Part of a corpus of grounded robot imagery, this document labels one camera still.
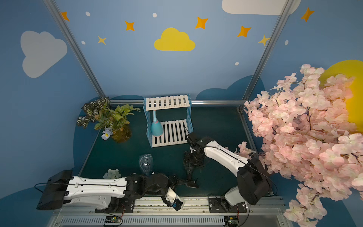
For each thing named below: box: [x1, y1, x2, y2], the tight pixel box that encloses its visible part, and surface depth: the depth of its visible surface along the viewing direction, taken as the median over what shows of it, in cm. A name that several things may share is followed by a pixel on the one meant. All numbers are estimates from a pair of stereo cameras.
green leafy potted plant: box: [76, 96, 141, 143], surface depth 86 cm
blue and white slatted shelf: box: [143, 93, 194, 149], surface depth 93 cm
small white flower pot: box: [103, 168, 122, 180], surface depth 73 cm
